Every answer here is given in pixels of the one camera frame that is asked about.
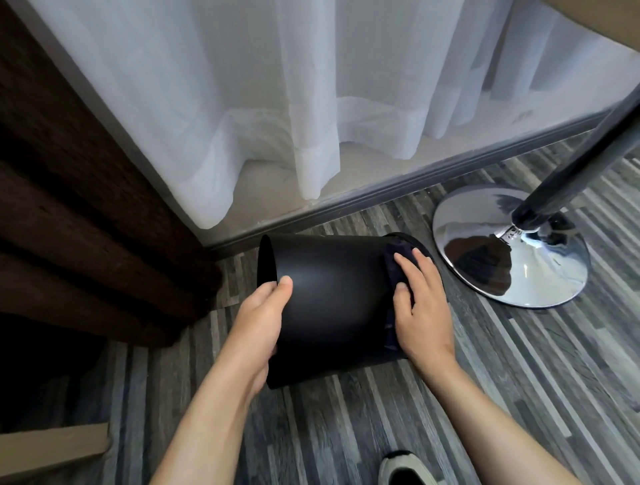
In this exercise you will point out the person's left hand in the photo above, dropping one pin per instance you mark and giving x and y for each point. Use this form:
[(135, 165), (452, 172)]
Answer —
[(252, 332)]

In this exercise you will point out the person's right hand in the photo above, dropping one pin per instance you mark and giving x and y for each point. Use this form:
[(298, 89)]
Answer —
[(425, 325)]

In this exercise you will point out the person's right middle finger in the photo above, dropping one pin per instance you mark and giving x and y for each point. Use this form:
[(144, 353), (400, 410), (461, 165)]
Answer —
[(424, 267)]

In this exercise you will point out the person's left thumb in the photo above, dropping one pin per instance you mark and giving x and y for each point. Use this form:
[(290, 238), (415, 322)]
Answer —
[(275, 300)]

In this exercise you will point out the person's right thumb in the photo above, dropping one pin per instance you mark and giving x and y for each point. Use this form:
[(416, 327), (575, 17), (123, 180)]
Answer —
[(401, 302)]

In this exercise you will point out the dark blue cloth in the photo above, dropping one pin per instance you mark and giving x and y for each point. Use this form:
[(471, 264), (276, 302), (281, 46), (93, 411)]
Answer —
[(395, 270)]

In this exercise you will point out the black round waste bin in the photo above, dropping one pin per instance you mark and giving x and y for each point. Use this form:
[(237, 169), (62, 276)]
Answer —
[(335, 300)]

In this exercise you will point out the person's right forearm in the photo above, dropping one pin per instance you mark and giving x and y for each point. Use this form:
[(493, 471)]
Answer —
[(490, 429)]

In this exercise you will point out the person's left forearm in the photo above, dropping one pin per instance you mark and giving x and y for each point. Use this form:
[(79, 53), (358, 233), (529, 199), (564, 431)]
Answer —
[(205, 429)]

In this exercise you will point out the round chrome table base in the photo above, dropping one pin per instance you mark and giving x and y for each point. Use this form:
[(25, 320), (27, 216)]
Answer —
[(540, 270)]

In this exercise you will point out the person's white shoe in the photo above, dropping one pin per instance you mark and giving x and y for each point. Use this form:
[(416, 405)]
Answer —
[(405, 469)]

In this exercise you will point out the black table pole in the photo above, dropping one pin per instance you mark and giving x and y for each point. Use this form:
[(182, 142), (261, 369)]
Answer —
[(575, 170)]

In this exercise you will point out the white sheer curtain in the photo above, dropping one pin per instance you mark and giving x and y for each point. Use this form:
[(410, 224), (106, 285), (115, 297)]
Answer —
[(250, 90)]

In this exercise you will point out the dark brown thick curtain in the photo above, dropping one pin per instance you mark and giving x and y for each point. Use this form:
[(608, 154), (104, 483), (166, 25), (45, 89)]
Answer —
[(75, 210)]

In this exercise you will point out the beige wooden board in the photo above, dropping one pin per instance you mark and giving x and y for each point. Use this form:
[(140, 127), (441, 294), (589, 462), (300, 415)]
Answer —
[(50, 447)]

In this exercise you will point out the grey window frame rail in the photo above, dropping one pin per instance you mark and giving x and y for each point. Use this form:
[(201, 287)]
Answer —
[(400, 185)]

